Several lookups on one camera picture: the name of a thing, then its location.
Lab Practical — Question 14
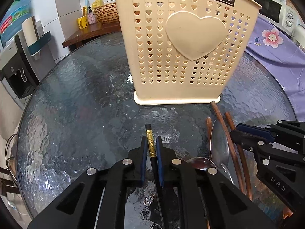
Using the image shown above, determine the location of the black gold-tipped chopstick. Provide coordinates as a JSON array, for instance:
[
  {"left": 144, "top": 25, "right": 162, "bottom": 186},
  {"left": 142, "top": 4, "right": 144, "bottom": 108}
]
[{"left": 145, "top": 124, "right": 168, "bottom": 228}]

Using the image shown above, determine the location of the white black water dispenser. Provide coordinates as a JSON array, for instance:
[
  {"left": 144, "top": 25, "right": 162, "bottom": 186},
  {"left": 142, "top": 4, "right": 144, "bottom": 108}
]
[{"left": 1, "top": 31, "right": 39, "bottom": 109}]

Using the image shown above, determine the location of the beige cloth cover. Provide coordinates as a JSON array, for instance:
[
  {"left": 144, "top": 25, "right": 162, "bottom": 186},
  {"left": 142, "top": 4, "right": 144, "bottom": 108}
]
[{"left": 1, "top": 83, "right": 24, "bottom": 222}]

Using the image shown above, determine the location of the black cable bundle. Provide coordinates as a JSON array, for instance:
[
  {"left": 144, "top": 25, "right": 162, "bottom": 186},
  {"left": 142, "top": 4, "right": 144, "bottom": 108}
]
[{"left": 0, "top": 133, "right": 20, "bottom": 196}]

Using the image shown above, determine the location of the round glass table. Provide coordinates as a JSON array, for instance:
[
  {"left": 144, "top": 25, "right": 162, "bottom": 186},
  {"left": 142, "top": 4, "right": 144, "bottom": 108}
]
[{"left": 17, "top": 32, "right": 297, "bottom": 228}]

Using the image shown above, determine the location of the yellow mug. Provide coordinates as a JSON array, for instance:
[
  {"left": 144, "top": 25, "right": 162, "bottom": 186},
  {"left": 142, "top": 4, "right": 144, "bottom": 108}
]
[{"left": 77, "top": 15, "right": 89, "bottom": 29}]

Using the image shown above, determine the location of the purple floral cloth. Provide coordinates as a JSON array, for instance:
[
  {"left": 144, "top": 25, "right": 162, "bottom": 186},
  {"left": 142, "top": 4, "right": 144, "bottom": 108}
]
[{"left": 246, "top": 17, "right": 304, "bottom": 121}]

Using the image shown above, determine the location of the blue water jug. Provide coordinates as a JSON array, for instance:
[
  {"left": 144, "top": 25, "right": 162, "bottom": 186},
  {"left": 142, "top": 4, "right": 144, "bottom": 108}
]
[{"left": 1, "top": 0, "right": 31, "bottom": 45}]

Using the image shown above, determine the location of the white electric kettle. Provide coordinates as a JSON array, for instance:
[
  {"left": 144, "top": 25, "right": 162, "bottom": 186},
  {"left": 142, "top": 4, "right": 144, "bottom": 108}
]
[{"left": 292, "top": 24, "right": 305, "bottom": 47}]

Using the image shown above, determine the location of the small steel spoon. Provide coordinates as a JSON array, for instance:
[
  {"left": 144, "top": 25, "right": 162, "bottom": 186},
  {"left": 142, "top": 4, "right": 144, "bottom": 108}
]
[{"left": 210, "top": 120, "right": 234, "bottom": 184}]

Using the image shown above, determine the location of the brown chopstick under spoons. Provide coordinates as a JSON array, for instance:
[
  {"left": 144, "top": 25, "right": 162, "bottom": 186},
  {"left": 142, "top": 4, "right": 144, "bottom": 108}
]
[{"left": 206, "top": 117, "right": 213, "bottom": 147}]

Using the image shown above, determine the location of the brown wooden chopstick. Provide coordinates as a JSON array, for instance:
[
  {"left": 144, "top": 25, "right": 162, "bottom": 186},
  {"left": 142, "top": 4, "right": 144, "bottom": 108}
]
[{"left": 210, "top": 101, "right": 247, "bottom": 195}]

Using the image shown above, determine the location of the yellow soap bottle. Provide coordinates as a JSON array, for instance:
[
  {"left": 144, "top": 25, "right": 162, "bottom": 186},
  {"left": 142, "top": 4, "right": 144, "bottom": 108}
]
[{"left": 91, "top": 0, "right": 103, "bottom": 10}]

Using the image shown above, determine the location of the wooden basin counter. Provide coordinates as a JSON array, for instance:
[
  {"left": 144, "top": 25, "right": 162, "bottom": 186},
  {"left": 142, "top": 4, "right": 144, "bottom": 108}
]
[{"left": 62, "top": 22, "right": 121, "bottom": 52}]

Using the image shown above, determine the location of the wooden-handled steel spoon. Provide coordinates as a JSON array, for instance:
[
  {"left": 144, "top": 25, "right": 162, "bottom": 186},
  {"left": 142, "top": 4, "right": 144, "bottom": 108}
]
[{"left": 187, "top": 157, "right": 216, "bottom": 171}]

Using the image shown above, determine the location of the cream perforated utensil holder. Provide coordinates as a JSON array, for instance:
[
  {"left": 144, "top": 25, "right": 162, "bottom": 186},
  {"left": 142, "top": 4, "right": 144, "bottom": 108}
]
[{"left": 115, "top": 0, "right": 261, "bottom": 106}]

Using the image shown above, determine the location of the wooden wash basin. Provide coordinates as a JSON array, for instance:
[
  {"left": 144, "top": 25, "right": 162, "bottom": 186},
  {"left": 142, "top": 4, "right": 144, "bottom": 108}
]
[{"left": 93, "top": 3, "right": 119, "bottom": 24}]

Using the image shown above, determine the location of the paper cup dispenser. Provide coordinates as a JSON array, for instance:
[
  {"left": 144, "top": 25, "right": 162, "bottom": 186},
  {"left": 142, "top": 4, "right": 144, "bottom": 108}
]
[{"left": 22, "top": 16, "right": 51, "bottom": 60}]

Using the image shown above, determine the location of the white microwave oven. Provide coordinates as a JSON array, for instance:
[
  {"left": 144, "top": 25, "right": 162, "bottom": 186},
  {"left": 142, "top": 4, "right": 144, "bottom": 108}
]
[{"left": 254, "top": 0, "right": 299, "bottom": 34}]

